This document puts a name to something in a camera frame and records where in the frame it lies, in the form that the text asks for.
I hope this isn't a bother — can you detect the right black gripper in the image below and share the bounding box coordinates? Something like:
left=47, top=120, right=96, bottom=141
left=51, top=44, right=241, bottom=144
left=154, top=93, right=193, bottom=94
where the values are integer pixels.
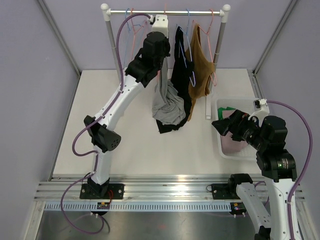
left=212, top=109, right=268, bottom=150

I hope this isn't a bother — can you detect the pink tank top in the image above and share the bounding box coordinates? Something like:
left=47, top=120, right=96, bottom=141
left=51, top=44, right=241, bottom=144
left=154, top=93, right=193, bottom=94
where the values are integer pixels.
left=219, top=109, right=248, bottom=154

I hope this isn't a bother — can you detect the green tank top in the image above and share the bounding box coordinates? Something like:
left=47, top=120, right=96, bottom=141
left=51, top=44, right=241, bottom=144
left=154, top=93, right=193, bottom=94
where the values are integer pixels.
left=217, top=106, right=236, bottom=120

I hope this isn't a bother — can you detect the grey tank top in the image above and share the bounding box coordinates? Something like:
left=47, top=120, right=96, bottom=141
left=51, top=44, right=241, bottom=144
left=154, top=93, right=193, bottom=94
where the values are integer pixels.
left=151, top=58, right=186, bottom=125

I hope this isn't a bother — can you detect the light blue hanger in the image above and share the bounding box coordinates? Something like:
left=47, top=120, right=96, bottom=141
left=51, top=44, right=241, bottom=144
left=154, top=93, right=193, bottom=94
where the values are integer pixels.
left=122, top=8, right=132, bottom=68

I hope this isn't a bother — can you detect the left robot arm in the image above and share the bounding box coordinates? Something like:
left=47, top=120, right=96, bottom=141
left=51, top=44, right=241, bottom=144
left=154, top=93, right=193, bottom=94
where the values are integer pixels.
left=84, top=31, right=170, bottom=199

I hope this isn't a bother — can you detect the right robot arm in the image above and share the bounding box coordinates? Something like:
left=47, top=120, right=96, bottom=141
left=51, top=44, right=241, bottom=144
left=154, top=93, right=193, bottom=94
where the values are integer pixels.
left=211, top=110, right=302, bottom=240

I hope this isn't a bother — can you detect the pink hanger with brown top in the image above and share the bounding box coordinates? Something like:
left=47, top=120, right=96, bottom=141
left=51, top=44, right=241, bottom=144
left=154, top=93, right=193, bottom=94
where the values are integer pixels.
left=192, top=9, right=217, bottom=87

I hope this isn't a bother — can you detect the brown tank top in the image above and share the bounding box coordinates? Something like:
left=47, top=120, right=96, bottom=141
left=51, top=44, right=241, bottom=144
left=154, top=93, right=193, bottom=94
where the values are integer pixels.
left=185, top=23, right=215, bottom=121

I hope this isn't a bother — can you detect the black tank top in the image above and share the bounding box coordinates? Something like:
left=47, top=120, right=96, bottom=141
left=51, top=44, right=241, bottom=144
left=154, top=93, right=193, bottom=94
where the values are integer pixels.
left=156, top=26, right=195, bottom=134

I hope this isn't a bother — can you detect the blue hanger with black top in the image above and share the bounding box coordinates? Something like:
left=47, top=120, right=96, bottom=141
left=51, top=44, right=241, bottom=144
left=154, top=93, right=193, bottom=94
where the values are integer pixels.
left=176, top=8, right=197, bottom=87

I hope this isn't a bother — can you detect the white plastic basket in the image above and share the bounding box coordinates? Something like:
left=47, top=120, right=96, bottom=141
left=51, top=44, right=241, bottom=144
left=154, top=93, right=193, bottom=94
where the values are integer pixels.
left=214, top=97, right=262, bottom=161

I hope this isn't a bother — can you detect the white and metal clothes rack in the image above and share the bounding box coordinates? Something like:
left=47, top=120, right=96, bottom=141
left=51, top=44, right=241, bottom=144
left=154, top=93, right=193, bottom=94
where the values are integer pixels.
left=100, top=3, right=231, bottom=120

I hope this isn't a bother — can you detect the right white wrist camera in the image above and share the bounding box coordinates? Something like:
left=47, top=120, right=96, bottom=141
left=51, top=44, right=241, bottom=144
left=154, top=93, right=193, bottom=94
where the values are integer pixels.
left=248, top=98, right=270, bottom=121

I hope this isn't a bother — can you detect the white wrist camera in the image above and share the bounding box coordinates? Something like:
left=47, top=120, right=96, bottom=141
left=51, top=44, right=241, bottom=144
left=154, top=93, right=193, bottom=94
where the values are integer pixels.
left=248, top=98, right=270, bottom=121
left=151, top=14, right=169, bottom=39

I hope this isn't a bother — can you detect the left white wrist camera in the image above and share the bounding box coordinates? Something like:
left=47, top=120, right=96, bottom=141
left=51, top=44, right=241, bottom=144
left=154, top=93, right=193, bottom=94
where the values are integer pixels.
left=151, top=14, right=169, bottom=39

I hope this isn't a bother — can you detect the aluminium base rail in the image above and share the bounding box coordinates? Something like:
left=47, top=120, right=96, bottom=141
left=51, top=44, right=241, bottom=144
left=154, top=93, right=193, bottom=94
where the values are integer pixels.
left=33, top=174, right=306, bottom=202

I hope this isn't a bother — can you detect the white slotted cable duct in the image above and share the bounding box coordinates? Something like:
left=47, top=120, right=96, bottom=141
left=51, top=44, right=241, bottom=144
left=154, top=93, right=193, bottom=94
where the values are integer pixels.
left=44, top=201, right=231, bottom=212

